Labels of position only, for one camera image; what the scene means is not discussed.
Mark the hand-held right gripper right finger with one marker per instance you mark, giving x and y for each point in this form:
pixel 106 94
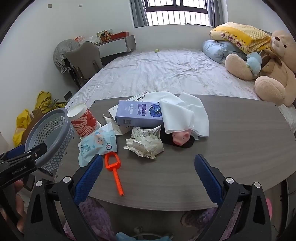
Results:
pixel 208 178

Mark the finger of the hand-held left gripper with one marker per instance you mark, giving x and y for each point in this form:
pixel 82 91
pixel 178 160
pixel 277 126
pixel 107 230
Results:
pixel 13 151
pixel 37 148

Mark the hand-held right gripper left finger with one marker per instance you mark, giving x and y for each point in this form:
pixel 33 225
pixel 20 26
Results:
pixel 89 178

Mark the grey plastic basket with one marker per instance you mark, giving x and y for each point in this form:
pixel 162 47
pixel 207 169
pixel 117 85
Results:
pixel 53 129

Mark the white cloth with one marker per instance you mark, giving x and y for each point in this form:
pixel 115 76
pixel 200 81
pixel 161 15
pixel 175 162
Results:
pixel 182 109

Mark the purple toothpaste box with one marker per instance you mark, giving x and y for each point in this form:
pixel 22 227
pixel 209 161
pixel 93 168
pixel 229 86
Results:
pixel 134 113

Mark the person's left hand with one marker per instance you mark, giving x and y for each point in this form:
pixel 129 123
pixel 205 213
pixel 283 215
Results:
pixel 19 208

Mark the orange plastic scoop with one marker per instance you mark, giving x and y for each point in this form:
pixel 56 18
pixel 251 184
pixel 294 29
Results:
pixel 115 176

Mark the yellow plastic bag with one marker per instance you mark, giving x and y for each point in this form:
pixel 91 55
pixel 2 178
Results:
pixel 22 125
pixel 44 97

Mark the brown cardboard box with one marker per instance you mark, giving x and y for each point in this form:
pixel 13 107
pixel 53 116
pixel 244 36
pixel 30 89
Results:
pixel 34 117

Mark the light blue wet wipes pack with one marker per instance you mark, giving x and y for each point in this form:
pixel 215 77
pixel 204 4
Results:
pixel 97 143

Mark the tied yellow woven sack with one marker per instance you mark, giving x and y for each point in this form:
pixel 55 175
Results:
pixel 55 104

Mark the pink pig toy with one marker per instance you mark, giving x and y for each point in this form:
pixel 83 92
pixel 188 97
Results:
pixel 181 138

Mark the red paper cup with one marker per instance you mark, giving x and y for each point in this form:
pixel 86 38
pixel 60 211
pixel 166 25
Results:
pixel 84 122

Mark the white cardboard box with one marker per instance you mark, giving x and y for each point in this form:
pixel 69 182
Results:
pixel 123 130

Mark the crumpled white paper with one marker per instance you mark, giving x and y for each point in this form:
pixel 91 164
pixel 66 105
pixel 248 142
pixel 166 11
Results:
pixel 145 143

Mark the grey cloth on chair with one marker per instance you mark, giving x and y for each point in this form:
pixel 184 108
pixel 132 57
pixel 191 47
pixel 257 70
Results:
pixel 61 51

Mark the beige chair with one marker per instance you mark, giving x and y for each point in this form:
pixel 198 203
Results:
pixel 85 58

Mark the bed with lilac sheet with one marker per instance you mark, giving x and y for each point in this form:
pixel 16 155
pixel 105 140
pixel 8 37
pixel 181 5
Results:
pixel 161 69

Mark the beige teddy bear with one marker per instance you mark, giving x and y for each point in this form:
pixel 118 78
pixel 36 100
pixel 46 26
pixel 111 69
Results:
pixel 277 76

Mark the small blue plush toy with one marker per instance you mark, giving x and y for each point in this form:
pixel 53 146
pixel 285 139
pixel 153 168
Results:
pixel 253 61

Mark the blue pillow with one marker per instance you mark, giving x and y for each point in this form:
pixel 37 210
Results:
pixel 217 49

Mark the grey and white desk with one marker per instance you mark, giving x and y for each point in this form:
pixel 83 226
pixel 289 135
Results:
pixel 115 45

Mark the printed picture box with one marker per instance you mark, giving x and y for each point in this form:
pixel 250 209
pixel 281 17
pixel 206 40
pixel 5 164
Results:
pixel 104 35

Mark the red box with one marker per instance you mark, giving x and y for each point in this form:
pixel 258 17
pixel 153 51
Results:
pixel 120 35

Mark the yellow patterned pillow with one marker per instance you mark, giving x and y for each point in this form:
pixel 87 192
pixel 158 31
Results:
pixel 240 34

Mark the grey curtain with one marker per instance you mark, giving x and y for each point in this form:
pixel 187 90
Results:
pixel 217 12
pixel 138 14

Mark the window with bars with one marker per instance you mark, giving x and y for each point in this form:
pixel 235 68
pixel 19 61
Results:
pixel 175 11

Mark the dark wall socket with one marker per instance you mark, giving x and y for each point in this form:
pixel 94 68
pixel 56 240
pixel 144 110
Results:
pixel 67 95

